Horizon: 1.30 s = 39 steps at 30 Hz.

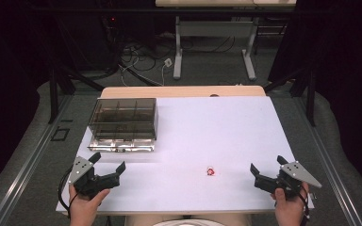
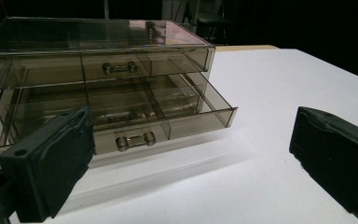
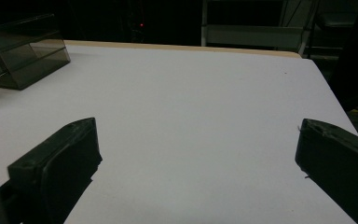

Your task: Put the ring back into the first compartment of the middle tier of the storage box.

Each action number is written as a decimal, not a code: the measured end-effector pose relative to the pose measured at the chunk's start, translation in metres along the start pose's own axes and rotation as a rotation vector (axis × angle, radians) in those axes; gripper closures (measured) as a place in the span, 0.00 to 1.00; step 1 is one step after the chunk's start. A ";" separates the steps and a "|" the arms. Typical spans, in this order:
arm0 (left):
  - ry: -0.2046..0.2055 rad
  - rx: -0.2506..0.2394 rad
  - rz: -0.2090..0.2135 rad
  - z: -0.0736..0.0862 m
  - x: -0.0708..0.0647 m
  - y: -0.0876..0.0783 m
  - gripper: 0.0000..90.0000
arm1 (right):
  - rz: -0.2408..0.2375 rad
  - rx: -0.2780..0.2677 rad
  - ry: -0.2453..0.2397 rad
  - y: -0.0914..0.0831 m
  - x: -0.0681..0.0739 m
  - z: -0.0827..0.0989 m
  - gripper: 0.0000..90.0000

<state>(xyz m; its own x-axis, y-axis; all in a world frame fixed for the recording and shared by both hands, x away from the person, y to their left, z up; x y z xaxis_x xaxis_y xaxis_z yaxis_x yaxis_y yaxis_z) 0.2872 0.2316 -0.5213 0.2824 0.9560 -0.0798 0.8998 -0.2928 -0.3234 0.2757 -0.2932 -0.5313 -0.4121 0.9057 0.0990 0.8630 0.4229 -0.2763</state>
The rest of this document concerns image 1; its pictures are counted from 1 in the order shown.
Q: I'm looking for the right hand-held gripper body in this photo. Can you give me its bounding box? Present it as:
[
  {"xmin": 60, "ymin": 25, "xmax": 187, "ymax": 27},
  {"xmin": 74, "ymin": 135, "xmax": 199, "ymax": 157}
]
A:
[{"xmin": 254, "ymin": 160, "xmax": 322, "ymax": 200}]

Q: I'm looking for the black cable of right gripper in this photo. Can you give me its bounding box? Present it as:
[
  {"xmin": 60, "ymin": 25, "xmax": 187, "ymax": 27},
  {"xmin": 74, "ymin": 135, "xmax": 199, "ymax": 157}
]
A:
[{"xmin": 282, "ymin": 177, "xmax": 311, "ymax": 226}]

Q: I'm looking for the person's right hand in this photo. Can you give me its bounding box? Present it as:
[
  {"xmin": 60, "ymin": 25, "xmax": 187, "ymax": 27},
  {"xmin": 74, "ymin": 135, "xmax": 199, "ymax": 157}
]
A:
[{"xmin": 270, "ymin": 182, "xmax": 310, "ymax": 226}]

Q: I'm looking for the white table mat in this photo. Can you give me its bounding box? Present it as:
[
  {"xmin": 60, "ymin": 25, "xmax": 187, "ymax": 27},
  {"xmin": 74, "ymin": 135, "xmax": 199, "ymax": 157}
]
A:
[{"xmin": 56, "ymin": 95, "xmax": 315, "ymax": 216}]

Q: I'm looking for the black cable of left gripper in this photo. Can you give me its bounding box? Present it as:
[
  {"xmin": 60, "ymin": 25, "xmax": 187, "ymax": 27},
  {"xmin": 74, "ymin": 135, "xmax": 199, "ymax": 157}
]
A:
[{"xmin": 58, "ymin": 167, "xmax": 78, "ymax": 220}]

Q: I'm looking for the white-legged desk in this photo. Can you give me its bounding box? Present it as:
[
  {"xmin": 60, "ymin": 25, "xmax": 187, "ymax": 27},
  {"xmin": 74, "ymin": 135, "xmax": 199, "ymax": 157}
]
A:
[{"xmin": 155, "ymin": 0, "xmax": 298, "ymax": 82}]

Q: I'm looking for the smoked clear drawer box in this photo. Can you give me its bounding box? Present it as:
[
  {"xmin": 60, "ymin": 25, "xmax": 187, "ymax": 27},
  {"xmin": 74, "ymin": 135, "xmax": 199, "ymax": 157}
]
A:
[{"xmin": 87, "ymin": 97, "xmax": 159, "ymax": 153}]

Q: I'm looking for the person's left hand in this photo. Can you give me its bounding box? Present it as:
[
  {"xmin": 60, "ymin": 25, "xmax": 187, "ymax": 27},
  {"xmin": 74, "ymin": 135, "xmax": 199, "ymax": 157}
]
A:
[{"xmin": 68, "ymin": 184, "xmax": 111, "ymax": 226}]

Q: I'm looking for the black metal stand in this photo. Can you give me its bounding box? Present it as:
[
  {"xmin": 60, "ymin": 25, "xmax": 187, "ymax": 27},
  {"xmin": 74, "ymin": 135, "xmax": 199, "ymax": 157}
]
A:
[
  {"xmin": 263, "ymin": 67, "xmax": 317, "ymax": 127},
  {"xmin": 47, "ymin": 18, "xmax": 106, "ymax": 124}
]

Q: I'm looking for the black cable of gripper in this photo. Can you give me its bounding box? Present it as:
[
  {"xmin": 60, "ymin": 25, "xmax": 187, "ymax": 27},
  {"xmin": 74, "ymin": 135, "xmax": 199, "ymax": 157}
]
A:
[
  {"xmin": 58, "ymin": 167, "xmax": 78, "ymax": 220},
  {"xmin": 282, "ymin": 177, "xmax": 311, "ymax": 226}
]

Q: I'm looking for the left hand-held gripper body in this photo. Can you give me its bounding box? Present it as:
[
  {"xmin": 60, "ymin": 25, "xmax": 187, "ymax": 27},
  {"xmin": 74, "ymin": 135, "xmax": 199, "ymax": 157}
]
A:
[{"xmin": 68, "ymin": 155, "xmax": 121, "ymax": 201}]

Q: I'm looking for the tangle of black floor cables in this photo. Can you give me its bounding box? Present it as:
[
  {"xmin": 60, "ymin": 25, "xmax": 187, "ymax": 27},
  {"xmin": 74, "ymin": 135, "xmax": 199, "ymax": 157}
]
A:
[{"xmin": 107, "ymin": 15, "xmax": 237, "ymax": 88}]

